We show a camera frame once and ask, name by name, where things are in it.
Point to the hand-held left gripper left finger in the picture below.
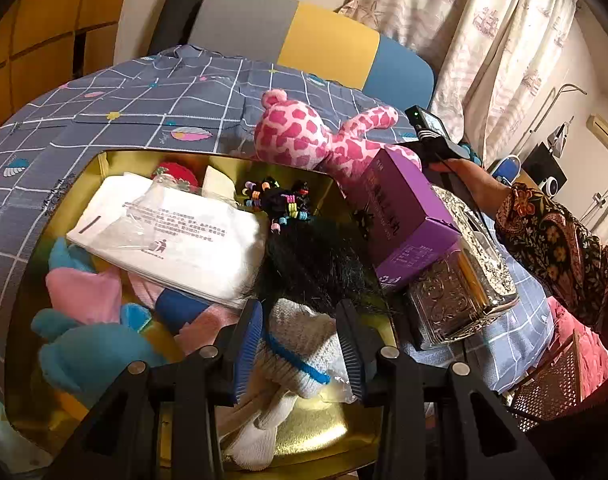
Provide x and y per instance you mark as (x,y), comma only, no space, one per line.
(249,350)

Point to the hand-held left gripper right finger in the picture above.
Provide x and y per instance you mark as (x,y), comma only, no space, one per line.
(351,350)

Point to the grey white knitted socks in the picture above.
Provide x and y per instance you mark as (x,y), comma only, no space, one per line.
(294,330)

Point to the gold tin tray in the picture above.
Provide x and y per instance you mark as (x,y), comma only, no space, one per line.
(304,425)

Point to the black wig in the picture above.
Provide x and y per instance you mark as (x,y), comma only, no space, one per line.
(309,260)

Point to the white cloth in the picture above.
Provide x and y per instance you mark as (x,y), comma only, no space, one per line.
(216,182)
(184,240)

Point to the teal plush toy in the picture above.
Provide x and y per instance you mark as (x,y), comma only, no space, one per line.
(84,360)

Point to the pink fleece mitten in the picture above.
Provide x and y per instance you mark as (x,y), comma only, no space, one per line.
(84,295)

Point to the small red soft toy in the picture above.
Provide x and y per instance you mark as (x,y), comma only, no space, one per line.
(176,175)

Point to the blue fleece mitten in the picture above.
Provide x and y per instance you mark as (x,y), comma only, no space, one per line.
(69,260)

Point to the person's right forearm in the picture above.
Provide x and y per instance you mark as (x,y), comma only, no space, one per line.
(554,250)

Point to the person's right hand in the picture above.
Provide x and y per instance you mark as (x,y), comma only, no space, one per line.
(479,187)

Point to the blue swim goggles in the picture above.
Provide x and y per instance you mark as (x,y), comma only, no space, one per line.
(473,154)

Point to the blue folding chair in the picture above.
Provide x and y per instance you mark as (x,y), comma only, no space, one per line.
(506,170)

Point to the purple cardboard box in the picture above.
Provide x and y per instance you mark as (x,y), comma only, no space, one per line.
(409,220)

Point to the printed cream curtain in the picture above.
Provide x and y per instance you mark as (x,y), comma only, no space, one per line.
(484,35)

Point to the silver ornate tissue box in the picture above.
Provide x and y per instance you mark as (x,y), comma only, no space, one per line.
(449,300)

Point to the black monitor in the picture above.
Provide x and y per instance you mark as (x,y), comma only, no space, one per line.
(541,162)

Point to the steam iron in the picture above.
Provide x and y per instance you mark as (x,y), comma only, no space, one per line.
(560,132)

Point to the white steamer pole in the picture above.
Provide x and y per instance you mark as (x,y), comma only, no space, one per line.
(559,95)

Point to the tricolour headboard cushion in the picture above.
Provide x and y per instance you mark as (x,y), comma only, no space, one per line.
(324,40)

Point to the pink spotted plush toy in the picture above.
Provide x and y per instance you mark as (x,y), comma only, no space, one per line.
(294,135)

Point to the white round fan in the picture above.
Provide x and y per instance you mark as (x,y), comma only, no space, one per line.
(553,186)

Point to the rattan chair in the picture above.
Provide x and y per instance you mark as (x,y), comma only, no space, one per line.
(549,385)

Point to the pink fabric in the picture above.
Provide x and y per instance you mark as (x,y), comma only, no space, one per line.
(579,345)

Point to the black rolled mat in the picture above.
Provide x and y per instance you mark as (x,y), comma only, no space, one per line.
(184,5)

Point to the blue checked blanket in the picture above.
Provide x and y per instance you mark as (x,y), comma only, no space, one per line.
(134,95)

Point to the wooden wardrobe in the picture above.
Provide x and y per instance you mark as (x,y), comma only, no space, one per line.
(34,35)

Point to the wall air conditioner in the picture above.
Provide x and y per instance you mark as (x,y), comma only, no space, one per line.
(606,135)

